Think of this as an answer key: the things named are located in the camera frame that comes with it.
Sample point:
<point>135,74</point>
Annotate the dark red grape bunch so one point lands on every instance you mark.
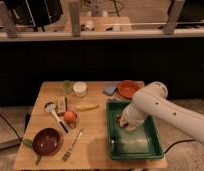
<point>118,119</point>

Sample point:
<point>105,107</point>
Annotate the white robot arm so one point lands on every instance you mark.
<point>152,100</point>

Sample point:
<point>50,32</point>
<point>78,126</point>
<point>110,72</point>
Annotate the white plastic cup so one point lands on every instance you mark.
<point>80,89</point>

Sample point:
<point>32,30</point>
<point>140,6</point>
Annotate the green plastic cup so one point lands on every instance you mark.
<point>67,87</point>

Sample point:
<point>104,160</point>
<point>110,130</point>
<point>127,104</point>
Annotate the blue sponge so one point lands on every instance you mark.
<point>110,89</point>

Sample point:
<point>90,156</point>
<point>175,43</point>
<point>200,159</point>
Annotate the orange plastic bowl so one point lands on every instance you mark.
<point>127,88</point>

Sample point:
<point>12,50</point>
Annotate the yellow banana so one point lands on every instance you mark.
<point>86,107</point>

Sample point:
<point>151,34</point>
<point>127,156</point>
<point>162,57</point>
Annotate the small wooden block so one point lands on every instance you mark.
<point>61,105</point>

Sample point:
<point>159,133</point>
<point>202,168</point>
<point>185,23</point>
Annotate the orange fruit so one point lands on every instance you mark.
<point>70,116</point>

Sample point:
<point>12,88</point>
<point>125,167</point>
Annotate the silver fork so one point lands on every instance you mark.
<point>68,153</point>

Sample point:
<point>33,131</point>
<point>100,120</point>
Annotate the green plastic tray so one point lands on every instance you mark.
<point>140,144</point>

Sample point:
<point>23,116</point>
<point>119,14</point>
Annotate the dark red bowl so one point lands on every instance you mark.
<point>47,142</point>

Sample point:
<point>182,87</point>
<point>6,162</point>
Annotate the green leafy vegetable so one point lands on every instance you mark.
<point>29,143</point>

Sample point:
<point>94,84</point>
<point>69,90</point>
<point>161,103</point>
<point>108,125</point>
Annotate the black monitor upper left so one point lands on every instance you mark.
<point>34,12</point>

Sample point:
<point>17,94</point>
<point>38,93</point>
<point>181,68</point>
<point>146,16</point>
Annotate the white handled brush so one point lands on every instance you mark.
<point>50,107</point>

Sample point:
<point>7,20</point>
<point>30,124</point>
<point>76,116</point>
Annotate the metal frame rail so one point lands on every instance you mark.
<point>112,19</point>

